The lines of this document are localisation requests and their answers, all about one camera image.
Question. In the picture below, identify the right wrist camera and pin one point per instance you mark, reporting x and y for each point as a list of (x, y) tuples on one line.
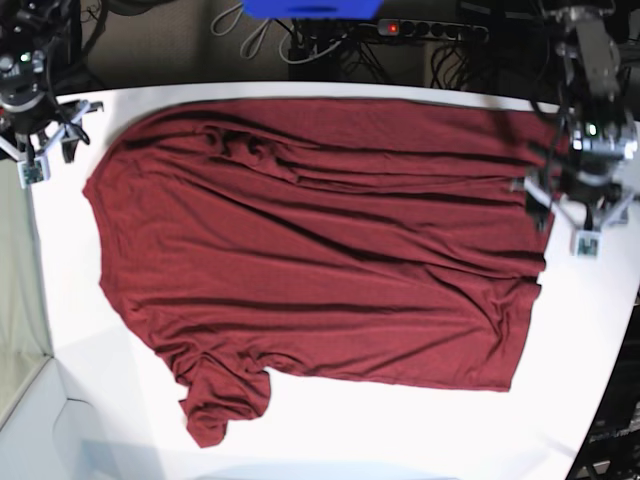
[(33, 172)]

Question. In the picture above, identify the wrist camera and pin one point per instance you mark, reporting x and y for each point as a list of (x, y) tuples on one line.
[(33, 172), (585, 243)]

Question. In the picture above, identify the blue box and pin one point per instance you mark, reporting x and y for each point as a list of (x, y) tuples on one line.
[(312, 9)]

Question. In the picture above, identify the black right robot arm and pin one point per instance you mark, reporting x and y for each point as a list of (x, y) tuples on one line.
[(42, 48)]

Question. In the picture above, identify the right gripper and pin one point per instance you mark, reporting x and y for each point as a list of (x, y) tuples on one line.
[(43, 127)]

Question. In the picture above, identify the green cloth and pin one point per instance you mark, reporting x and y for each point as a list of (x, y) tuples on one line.
[(25, 339)]

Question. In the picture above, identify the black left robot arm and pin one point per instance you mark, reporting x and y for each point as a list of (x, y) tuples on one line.
[(595, 135)]

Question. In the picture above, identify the dark red t-shirt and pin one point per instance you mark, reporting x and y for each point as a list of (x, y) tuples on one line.
[(350, 239)]

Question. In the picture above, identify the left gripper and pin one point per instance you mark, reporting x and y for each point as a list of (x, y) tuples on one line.
[(582, 207)]

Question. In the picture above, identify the black power strip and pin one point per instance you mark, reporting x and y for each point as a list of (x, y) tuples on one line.
[(431, 30)]

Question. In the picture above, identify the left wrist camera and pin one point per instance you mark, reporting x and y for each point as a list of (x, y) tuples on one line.
[(585, 243)]

